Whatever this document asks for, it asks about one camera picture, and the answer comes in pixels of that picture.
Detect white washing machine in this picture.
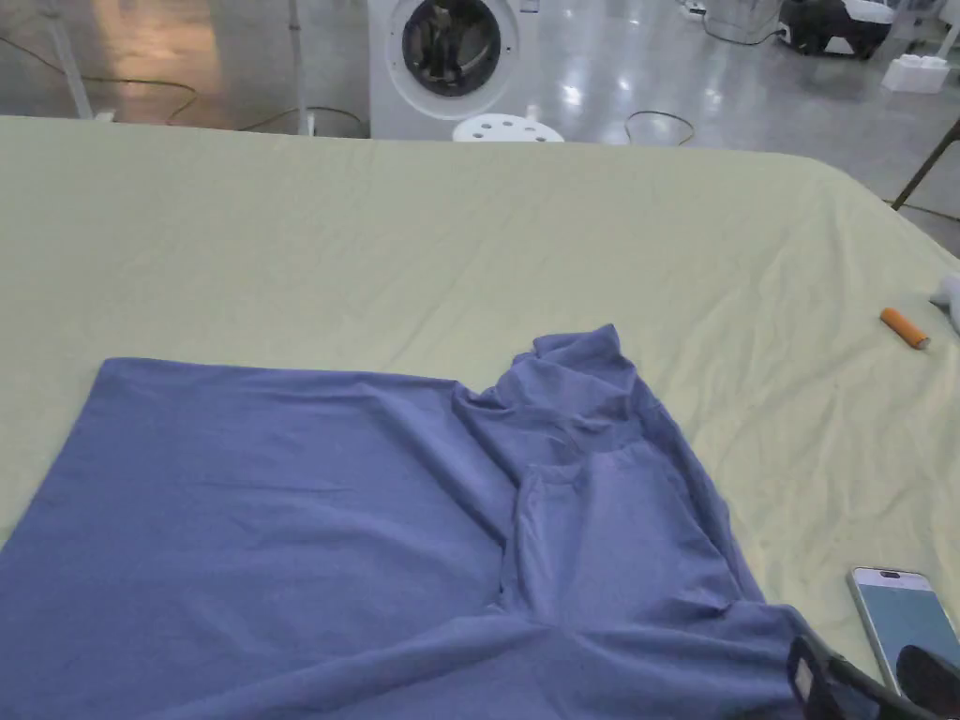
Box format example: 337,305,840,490
367,0,567,142

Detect smartphone with white frame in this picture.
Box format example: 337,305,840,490
847,566,960,698

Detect bed with pale green sheet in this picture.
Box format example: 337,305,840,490
0,114,960,720

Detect white foam block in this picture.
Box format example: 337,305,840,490
879,52,955,95

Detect blue shirt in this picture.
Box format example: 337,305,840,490
0,323,826,720

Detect white hand controller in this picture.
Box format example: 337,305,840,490
929,274,960,331

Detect orange cylindrical tube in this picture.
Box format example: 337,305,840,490
880,307,932,350

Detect white round stool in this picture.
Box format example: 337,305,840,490
452,112,565,144

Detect black wheeled robot base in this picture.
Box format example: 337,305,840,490
778,0,893,60

